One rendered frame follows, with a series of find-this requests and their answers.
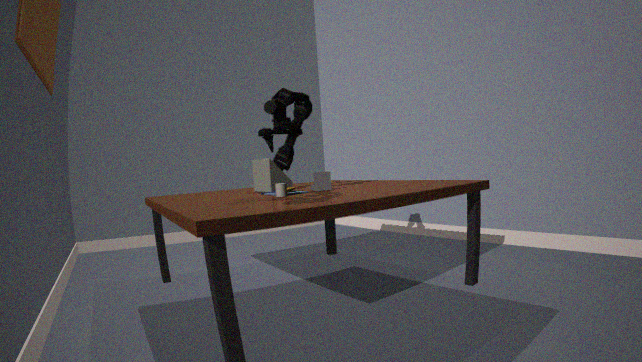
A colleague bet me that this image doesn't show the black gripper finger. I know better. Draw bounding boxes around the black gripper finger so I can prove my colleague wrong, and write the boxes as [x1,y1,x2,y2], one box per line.
[287,135,299,152]
[262,135,274,152]

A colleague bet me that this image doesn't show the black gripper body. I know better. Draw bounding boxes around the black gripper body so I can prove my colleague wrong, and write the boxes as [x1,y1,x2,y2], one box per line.
[258,115,302,136]

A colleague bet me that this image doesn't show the white cylinder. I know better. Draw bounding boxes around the white cylinder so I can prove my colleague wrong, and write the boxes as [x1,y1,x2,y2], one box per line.
[276,183,287,197]

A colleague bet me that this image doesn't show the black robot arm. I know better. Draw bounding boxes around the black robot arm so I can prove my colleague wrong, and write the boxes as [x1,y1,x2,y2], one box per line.
[264,88,312,171]

